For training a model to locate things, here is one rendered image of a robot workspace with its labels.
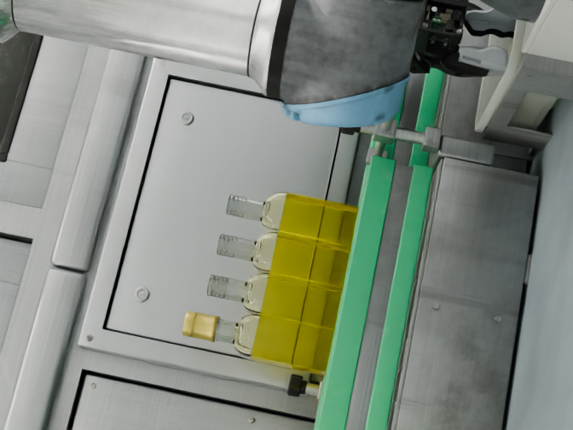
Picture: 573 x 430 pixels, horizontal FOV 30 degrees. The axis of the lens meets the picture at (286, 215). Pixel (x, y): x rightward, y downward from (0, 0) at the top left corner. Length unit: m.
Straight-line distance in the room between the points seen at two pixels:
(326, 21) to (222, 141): 0.66
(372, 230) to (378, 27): 0.39
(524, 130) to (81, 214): 0.67
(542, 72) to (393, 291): 0.32
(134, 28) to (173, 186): 0.61
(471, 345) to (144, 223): 0.56
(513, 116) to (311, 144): 0.41
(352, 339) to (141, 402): 0.41
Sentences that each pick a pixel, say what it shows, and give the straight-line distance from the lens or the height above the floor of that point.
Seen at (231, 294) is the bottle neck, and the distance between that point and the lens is 1.43.
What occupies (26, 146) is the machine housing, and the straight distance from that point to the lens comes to 1.72.
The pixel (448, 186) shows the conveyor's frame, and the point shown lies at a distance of 1.34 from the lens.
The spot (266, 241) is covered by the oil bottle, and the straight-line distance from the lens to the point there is 1.43.
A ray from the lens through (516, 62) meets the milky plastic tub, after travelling 1.22.
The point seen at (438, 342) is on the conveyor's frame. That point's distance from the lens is 1.29.
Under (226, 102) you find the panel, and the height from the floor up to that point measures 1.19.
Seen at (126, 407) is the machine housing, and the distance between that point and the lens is 1.59.
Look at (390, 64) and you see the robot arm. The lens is 1.02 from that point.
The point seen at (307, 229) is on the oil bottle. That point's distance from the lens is 1.44.
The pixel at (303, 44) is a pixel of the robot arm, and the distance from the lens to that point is 1.01.
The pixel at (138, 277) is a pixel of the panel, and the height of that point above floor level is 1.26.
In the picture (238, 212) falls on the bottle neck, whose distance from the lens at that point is 1.47.
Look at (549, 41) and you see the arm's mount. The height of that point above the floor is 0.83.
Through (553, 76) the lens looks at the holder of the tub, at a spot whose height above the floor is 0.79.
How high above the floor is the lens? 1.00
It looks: 2 degrees up
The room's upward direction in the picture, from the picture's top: 78 degrees counter-clockwise
